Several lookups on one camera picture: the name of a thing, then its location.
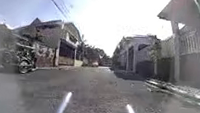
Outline parked motorcycle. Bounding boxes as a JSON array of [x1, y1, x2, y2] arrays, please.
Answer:
[[0, 41, 40, 76]]

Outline building with balcony railing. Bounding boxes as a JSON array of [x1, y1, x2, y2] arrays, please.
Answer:
[[152, 0, 200, 92]]

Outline house with pitched roof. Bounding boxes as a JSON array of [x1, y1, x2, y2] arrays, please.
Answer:
[[10, 15, 86, 70]]

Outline pale house with arches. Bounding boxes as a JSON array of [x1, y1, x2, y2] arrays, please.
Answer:
[[111, 32, 160, 77]]

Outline overhead wires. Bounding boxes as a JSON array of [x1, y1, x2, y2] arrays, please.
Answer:
[[39, 0, 74, 24]]

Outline raised kerb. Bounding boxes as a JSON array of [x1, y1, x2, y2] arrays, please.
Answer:
[[143, 78, 200, 110]]

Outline grey asphalt road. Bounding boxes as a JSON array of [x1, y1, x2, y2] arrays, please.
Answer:
[[0, 59, 200, 113]]

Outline row of trees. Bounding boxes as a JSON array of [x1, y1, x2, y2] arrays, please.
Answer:
[[75, 40, 114, 68]]

